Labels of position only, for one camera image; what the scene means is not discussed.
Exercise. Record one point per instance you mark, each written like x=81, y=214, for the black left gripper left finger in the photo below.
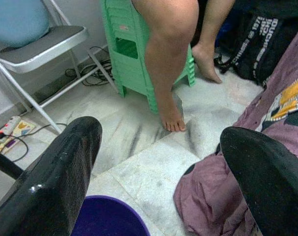
x=55, y=179

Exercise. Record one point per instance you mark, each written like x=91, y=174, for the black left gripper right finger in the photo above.
x=266, y=177

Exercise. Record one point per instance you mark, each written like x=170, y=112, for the pink cartoon print blanket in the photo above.
x=237, y=172

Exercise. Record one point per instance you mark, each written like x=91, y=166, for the black bar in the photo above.
x=5, y=163

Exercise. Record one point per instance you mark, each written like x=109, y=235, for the colourful shape puzzle board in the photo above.
x=18, y=134

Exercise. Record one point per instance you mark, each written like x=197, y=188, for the purple plastic basin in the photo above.
x=107, y=218

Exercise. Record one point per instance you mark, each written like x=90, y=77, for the white power strip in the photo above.
x=6, y=127

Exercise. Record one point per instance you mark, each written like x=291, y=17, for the grey folding metal chair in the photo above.
x=40, y=54

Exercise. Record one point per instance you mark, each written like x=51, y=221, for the black printed fabric bag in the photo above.
x=259, y=41

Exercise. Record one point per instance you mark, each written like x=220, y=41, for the person's bare leg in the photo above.
x=210, y=49
x=168, y=61

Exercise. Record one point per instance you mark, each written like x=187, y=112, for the green plastic stool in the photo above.
x=129, y=54

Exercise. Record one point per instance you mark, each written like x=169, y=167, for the light blue cushion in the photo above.
x=16, y=22

